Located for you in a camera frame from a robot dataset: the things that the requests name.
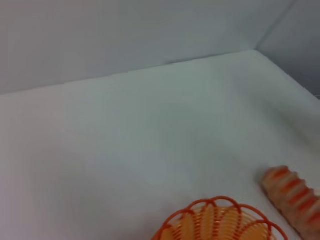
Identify orange woven plastic basket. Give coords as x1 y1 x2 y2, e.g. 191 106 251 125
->
149 196 290 240

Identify orange striped toy bread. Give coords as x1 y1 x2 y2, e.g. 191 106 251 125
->
261 165 320 240

